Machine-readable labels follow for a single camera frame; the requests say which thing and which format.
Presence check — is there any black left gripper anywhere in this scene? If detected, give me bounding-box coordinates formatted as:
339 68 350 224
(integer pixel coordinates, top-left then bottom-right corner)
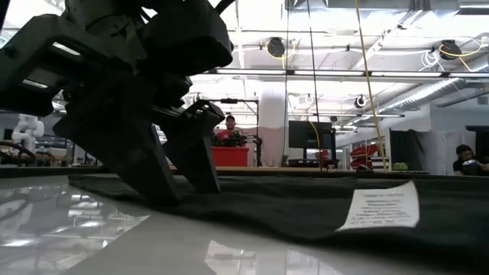
0 0 181 204

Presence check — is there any black cloth napkin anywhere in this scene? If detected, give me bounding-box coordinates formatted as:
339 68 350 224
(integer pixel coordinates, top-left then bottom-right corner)
68 173 489 268

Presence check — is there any red plastic bin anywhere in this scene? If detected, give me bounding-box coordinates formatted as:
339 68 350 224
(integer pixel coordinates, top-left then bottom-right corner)
211 146 251 168

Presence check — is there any person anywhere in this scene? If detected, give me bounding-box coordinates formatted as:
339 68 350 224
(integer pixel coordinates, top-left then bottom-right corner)
215 114 245 143
452 144 489 176

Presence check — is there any white building column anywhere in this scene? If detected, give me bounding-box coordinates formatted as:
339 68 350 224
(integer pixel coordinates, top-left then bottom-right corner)
259 82 288 167

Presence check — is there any black monitor on stand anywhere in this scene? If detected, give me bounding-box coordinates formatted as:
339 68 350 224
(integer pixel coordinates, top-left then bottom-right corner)
288 120 338 169

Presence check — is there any long ceiling light strip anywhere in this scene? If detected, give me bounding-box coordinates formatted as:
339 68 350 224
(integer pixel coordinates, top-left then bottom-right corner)
208 68 489 79

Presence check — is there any red storage bin rack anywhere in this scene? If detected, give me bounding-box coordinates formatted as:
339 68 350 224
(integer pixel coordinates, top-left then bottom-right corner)
349 143 390 171

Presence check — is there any dark fabric partition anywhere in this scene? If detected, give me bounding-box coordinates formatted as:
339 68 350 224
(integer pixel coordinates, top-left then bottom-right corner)
389 128 425 173

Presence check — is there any black desk screen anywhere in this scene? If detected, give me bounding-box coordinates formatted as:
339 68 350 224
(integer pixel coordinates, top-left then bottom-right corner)
465 125 489 154

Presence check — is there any black metal gantry frame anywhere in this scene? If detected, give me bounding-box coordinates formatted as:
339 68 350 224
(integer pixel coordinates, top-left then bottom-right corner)
208 98 261 167

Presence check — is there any black aluminium table frame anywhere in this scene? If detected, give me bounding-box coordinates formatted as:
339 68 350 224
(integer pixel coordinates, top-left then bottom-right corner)
0 164 489 180

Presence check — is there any dark curved hose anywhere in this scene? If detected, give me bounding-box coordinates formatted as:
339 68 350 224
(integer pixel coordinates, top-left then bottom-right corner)
0 141 38 166

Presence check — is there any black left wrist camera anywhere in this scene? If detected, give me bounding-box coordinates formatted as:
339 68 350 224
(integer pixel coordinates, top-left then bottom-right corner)
139 0 235 76

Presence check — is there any black ceiling cable reel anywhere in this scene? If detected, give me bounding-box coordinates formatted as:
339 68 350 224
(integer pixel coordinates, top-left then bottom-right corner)
266 37 287 58
439 39 463 61

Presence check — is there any black hanging cable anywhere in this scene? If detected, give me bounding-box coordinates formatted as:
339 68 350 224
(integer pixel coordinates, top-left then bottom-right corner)
307 0 324 171

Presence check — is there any yellow hanging cable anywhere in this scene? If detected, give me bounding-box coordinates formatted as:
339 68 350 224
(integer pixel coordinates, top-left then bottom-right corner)
354 0 388 173

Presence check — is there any silver ventilation duct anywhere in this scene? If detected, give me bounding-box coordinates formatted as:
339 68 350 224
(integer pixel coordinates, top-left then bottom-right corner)
377 63 489 115

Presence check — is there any white coiled cable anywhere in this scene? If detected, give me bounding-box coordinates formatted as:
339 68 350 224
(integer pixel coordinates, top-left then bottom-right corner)
421 49 441 70

